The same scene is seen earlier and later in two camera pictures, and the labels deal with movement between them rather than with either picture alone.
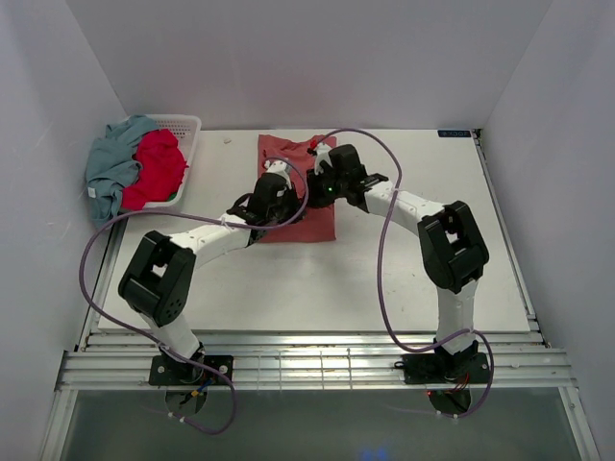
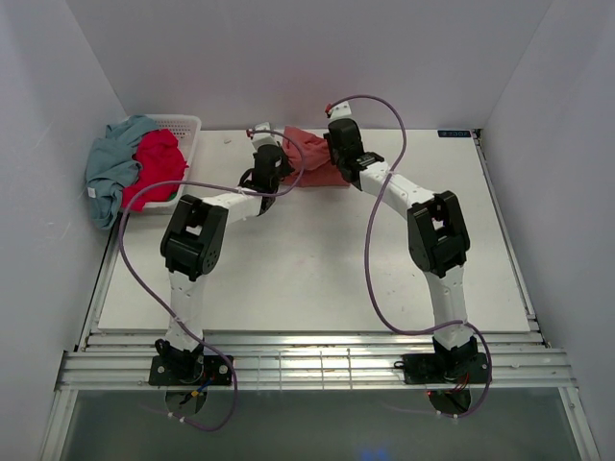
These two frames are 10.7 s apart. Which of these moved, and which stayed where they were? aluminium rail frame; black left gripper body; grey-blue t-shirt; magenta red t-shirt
Moved: black left gripper body
Stayed: grey-blue t-shirt; aluminium rail frame; magenta red t-shirt
